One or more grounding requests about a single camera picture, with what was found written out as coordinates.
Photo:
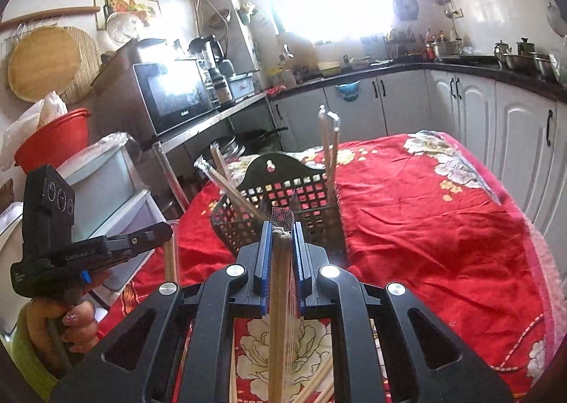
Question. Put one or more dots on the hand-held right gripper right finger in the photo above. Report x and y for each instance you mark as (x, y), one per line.
(301, 252)

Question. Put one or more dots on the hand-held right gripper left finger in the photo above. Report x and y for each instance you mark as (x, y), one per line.
(265, 252)

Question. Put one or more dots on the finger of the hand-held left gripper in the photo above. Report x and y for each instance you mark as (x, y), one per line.
(150, 235)

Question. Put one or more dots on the black plastic utensil basket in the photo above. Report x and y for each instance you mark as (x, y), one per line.
(310, 190)

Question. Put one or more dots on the person's left forearm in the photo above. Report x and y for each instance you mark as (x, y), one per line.
(26, 363)

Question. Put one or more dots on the person's left hand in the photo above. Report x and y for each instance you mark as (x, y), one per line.
(79, 327)

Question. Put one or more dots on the grey plastic drawer unit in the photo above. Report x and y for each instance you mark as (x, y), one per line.
(106, 181)

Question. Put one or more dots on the red plastic basin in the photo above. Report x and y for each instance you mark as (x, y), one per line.
(53, 142)

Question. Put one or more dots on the white plastic bag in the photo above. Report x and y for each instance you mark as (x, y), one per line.
(26, 124)

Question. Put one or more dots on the black pan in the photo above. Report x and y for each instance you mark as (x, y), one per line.
(252, 137)

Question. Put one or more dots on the red floral tablecloth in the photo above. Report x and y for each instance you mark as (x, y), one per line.
(421, 230)

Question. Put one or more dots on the round bamboo mat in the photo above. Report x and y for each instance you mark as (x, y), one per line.
(88, 71)

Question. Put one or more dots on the microwave oven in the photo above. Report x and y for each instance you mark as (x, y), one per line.
(177, 93)

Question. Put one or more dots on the round bamboo tray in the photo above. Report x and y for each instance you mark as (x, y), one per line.
(42, 62)

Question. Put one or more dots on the dark glass bottle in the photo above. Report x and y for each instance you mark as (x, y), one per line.
(223, 88)

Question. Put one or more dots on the small grey appliance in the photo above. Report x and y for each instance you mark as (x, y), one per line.
(243, 86)

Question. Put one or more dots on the blue hanging bag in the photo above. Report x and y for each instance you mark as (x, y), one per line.
(347, 91)

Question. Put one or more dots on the black blender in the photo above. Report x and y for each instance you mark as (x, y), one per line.
(208, 51)

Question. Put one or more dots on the wooden rolling pin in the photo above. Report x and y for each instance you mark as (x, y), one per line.
(53, 15)

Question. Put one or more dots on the wooden cutting board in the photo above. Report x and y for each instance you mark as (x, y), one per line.
(297, 51)

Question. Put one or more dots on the metal dish rack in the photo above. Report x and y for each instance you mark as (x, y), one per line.
(401, 46)

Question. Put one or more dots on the large steel stockpot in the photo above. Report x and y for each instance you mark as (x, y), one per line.
(447, 51)

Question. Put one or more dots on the white kitchen base cabinets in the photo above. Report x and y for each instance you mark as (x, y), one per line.
(518, 119)

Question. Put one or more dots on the small steel kettle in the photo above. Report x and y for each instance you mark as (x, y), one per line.
(502, 51)

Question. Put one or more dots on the steel pot with lid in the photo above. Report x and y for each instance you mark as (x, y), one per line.
(527, 60)

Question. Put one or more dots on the clear plastic bag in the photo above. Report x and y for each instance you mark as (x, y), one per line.
(558, 71)

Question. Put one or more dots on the fruit wall poster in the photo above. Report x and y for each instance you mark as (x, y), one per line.
(128, 2)

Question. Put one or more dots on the round wall fan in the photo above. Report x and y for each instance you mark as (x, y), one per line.
(405, 7)

